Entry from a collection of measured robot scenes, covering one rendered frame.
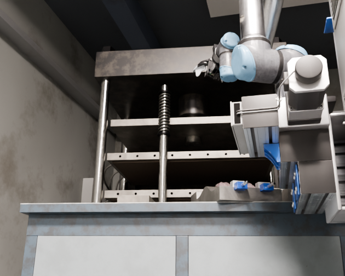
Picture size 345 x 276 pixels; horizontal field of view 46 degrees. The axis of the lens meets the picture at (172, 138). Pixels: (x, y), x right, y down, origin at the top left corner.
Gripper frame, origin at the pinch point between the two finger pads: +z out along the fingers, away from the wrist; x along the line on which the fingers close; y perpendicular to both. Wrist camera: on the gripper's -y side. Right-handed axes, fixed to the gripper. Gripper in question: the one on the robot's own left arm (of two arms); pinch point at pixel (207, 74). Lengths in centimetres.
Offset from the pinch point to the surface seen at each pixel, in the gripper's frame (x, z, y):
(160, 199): -2, 74, 49
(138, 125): -23, 87, 0
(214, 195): 6, -13, 62
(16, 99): -124, 168, -32
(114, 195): -30, 88, 50
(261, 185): 22, -23, 57
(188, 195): 14, 73, 44
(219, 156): 30, 66, 17
